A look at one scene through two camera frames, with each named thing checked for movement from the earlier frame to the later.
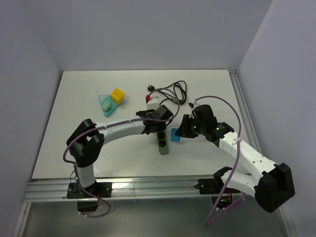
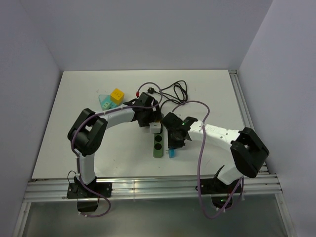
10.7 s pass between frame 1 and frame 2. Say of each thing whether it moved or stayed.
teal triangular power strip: stayed
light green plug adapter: stayed
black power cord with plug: stayed
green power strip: moved
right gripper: moved
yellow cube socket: stayed
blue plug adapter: moved
